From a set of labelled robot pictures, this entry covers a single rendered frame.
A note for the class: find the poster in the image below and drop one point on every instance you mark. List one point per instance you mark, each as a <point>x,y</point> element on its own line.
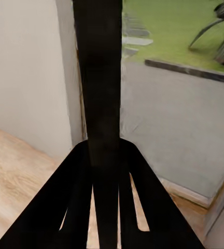
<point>98,25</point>

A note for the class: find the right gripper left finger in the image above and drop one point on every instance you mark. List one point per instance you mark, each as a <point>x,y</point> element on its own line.
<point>58,216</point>

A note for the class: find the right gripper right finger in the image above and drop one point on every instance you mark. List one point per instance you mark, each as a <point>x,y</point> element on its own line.
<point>168,228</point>

